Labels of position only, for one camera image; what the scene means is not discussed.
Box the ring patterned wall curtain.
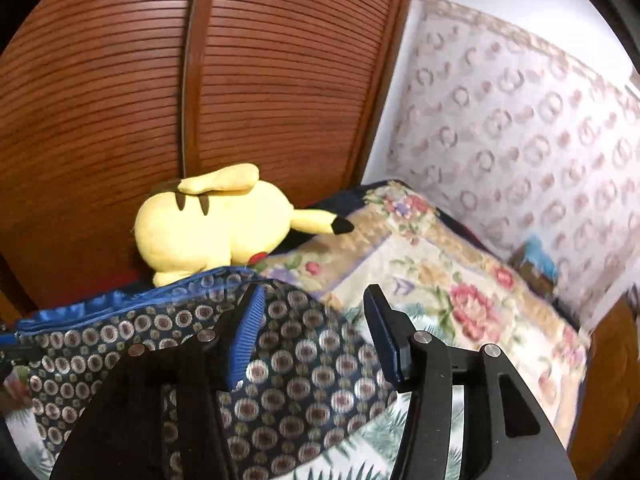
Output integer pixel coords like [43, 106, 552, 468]
[387, 0, 640, 332]

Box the wooden louvred wardrobe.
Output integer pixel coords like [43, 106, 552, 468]
[0, 0, 417, 312]

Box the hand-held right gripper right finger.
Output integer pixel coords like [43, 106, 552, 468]
[362, 284, 579, 480]

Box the floral blanket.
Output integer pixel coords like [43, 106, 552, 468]
[0, 180, 592, 480]

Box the dark blue patterned shirt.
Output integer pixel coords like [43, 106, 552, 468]
[0, 266, 402, 480]

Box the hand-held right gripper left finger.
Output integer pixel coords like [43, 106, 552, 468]
[50, 282, 268, 480]

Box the yellow plush toy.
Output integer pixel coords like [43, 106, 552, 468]
[132, 162, 356, 289]

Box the blue box by curtain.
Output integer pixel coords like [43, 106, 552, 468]
[514, 255, 557, 302]

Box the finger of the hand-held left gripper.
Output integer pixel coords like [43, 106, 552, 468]
[0, 342, 39, 364]

